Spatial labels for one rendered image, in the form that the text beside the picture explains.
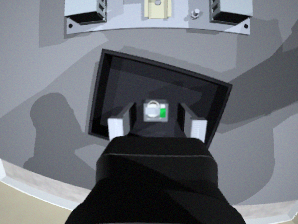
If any black tray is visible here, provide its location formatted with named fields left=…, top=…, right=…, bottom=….
left=88, top=49, right=233, bottom=149

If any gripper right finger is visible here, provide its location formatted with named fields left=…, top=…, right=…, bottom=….
left=177, top=103, right=207, bottom=143

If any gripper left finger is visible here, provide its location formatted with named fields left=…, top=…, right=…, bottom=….
left=108, top=102, right=136, bottom=141

